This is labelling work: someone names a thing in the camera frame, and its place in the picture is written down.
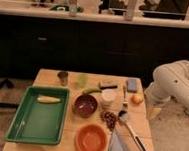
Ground dark red bowl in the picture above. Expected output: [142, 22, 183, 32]
[72, 94, 97, 118]

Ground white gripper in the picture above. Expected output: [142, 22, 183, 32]
[146, 94, 170, 121]

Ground green banana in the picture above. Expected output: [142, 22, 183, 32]
[82, 88, 102, 95]

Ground black handled spoon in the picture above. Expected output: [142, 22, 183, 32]
[118, 110, 147, 151]

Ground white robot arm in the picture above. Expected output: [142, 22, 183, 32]
[145, 60, 189, 120]

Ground light green cup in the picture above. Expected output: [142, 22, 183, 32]
[75, 73, 88, 89]

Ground white cup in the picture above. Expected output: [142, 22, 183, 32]
[101, 89, 116, 108]

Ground green plastic tray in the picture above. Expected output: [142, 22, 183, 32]
[5, 86, 69, 146]

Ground wooden table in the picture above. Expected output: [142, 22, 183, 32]
[2, 69, 154, 151]

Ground yellow corn cob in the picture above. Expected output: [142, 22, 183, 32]
[37, 96, 61, 104]

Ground blackboard eraser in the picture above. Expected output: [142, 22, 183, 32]
[99, 81, 118, 90]

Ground red yellow apple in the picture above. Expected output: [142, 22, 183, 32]
[131, 94, 143, 105]

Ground metal cup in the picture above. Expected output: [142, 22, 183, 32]
[58, 71, 68, 86]

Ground orange bowl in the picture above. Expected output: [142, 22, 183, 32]
[74, 124, 107, 151]

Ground blue sponge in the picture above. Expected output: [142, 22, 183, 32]
[126, 78, 138, 93]

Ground green object on ledge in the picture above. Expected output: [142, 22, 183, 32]
[50, 4, 84, 13]

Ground bunch of brown grapes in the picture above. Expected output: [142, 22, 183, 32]
[100, 111, 117, 131]

